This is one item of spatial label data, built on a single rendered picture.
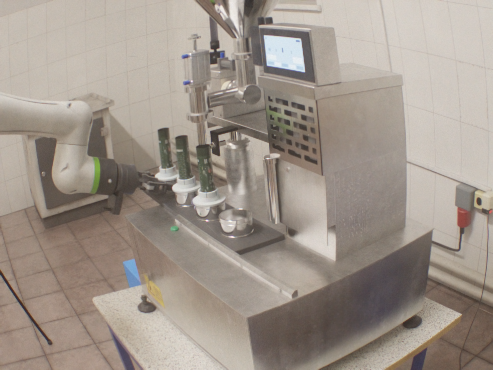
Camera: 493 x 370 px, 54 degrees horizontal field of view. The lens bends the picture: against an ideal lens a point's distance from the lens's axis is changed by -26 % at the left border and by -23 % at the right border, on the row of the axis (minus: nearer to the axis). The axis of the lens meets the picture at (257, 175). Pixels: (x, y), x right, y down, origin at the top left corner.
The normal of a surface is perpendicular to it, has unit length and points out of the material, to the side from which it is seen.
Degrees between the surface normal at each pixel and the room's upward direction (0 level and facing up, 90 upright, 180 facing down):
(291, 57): 90
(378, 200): 90
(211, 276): 0
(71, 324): 0
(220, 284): 0
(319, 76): 90
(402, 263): 90
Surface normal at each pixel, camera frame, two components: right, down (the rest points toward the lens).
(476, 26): -0.84, 0.25
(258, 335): 0.53, 0.24
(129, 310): -0.09, -0.94
